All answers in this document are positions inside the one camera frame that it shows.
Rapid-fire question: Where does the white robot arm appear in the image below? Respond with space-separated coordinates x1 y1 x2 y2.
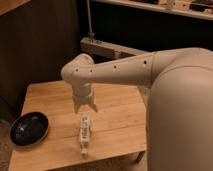
61 47 213 171

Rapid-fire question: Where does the dark ceramic bowl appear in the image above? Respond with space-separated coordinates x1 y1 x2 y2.
9 112 49 147

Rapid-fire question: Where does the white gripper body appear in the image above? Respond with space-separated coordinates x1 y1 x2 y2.
72 83 94 106

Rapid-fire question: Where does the wooden shelf beam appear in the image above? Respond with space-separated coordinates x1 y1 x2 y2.
80 37 145 59

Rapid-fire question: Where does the metal pole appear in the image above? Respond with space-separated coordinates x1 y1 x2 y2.
86 0 94 42

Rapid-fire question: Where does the white plastic bottle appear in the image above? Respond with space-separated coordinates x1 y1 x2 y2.
79 116 91 155

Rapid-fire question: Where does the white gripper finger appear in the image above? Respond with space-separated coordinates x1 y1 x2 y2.
89 102 98 112
74 104 80 114

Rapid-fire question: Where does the wooden table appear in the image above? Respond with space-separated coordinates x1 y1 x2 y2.
9 81 146 171

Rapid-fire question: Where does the upper wooden shelf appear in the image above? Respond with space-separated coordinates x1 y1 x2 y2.
92 0 213 21

